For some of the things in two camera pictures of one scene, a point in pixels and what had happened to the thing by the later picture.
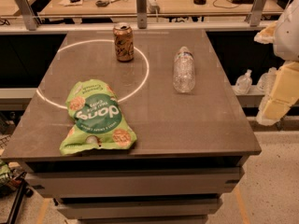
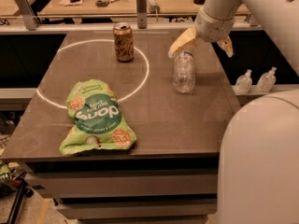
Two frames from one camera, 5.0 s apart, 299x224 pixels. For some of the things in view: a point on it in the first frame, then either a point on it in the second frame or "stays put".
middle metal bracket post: [141, 7] stays put
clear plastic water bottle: [184, 73] stays put
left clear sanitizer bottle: [244, 83] stays put
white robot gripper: [289, 35] → [212, 27]
